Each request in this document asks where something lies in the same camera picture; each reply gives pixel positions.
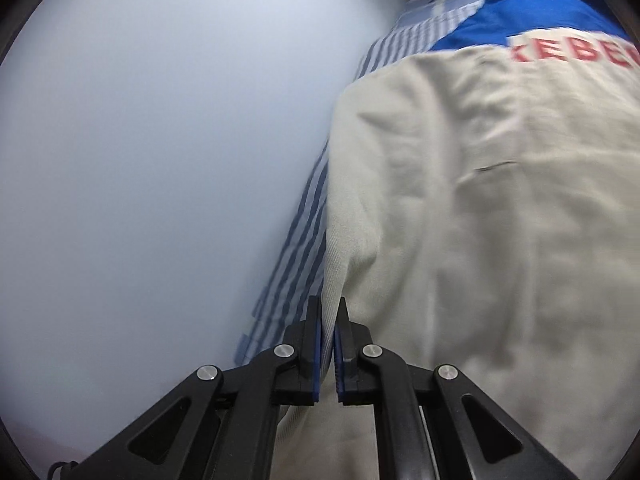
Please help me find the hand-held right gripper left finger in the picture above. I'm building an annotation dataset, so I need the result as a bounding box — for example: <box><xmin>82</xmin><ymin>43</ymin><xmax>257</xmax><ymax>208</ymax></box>
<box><xmin>67</xmin><ymin>295</ymin><xmax>324</xmax><ymax>480</ymax></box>

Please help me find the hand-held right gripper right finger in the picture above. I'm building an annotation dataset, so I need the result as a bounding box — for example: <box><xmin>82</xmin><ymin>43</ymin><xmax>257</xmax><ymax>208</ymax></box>
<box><xmin>334</xmin><ymin>296</ymin><xmax>581</xmax><ymax>480</ymax></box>

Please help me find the blue striped bed sheet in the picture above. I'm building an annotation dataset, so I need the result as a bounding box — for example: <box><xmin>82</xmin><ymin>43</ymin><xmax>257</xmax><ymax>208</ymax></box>
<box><xmin>234</xmin><ymin>2</ymin><xmax>483</xmax><ymax>368</ymax></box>

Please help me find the beige and blue jacket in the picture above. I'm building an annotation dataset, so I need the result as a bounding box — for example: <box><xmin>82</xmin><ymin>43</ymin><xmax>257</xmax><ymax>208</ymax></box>
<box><xmin>274</xmin><ymin>0</ymin><xmax>640</xmax><ymax>480</ymax></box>

